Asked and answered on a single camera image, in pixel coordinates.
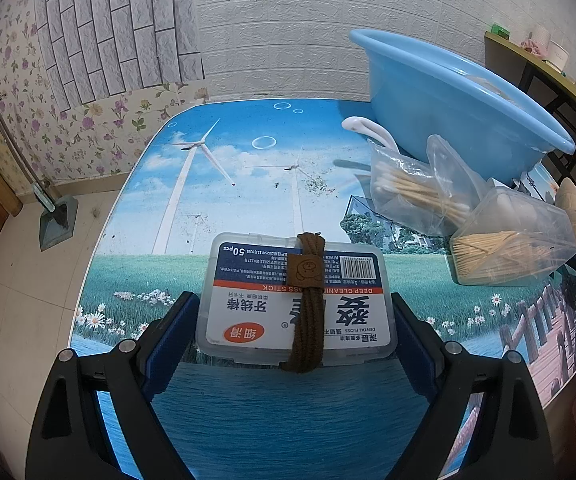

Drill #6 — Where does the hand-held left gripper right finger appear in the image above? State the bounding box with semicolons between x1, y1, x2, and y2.
385;291;555;480

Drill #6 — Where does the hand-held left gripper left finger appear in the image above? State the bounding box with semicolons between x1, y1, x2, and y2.
26;291;201;480

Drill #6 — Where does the beige caterpillar plush toy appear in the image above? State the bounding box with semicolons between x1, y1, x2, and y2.
555;177;576;248

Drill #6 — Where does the clear toothpick box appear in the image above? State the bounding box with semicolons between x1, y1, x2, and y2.
449;187;576;287

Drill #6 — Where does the clear dental floss box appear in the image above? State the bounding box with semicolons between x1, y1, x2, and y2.
195;232;399;367

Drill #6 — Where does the brown hair tie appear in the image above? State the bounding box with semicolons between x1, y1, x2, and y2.
281;231;329;373

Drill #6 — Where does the clear bag of cotton swabs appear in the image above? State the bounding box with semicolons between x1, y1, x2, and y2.
368;134;494;238

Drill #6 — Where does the white swan-shaped hook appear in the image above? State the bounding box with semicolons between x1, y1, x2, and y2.
342;116;399;151

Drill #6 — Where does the blue plastic basin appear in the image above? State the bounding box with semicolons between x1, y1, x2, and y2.
349;28;576;186

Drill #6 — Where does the white paper cup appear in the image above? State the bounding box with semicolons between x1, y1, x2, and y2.
545;40;571;72
533;24;554;56

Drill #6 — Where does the long-handled grey dustpan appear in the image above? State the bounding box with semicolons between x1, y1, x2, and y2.
0;92;78;253

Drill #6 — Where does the side table with black frame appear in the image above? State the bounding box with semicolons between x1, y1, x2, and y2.
484;30;576;181

